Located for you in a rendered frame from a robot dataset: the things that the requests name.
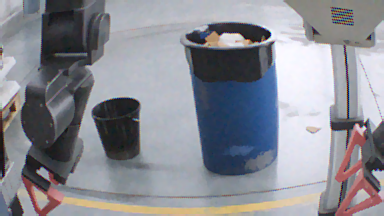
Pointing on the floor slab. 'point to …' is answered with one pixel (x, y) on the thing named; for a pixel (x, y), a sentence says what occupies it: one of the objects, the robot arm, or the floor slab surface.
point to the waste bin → (235, 97)
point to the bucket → (118, 127)
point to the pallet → (11, 110)
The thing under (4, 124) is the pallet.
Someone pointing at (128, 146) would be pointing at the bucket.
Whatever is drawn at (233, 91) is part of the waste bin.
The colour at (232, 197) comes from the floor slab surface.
